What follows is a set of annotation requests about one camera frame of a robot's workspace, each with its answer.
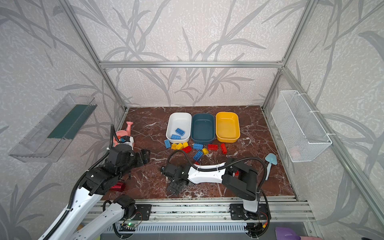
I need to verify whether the purple object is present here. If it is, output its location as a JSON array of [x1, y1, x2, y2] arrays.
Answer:
[[275, 227, 301, 240]]

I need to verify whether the pink watering can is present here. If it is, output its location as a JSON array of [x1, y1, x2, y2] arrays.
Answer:
[[113, 122, 135, 148]]

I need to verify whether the light blue toy shovel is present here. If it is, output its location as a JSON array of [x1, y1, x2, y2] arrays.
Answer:
[[265, 153, 278, 181]]

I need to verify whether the small yellow lego brick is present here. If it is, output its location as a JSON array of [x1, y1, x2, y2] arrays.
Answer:
[[202, 148, 209, 155]]

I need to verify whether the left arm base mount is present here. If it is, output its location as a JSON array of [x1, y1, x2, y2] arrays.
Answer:
[[130, 204, 152, 221]]

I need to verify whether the teal rectangular container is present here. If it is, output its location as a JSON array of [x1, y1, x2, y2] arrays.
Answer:
[[191, 114, 216, 145]]

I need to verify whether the clear plastic wall shelf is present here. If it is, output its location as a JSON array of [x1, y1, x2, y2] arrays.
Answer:
[[9, 94, 97, 163]]

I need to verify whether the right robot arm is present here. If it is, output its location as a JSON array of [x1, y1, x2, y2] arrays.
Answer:
[[161, 157, 271, 213]]

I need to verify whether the yellow rectangular container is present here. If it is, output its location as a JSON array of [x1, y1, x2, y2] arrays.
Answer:
[[216, 112, 241, 143]]

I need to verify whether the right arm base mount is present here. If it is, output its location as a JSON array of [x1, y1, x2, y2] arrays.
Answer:
[[229, 203, 271, 221]]

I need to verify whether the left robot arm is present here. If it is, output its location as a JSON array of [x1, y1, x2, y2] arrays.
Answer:
[[40, 140, 151, 240]]

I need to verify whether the red metallic can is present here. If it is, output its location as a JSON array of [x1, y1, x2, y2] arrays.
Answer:
[[110, 181, 126, 192]]

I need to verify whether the white wire mesh basket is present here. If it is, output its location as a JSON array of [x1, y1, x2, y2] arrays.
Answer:
[[271, 90, 333, 163]]

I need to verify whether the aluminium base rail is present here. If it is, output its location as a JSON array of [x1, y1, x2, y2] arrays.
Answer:
[[80, 197, 316, 233]]

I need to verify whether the white rectangular container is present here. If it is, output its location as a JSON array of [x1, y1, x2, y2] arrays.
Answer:
[[166, 112, 192, 144]]

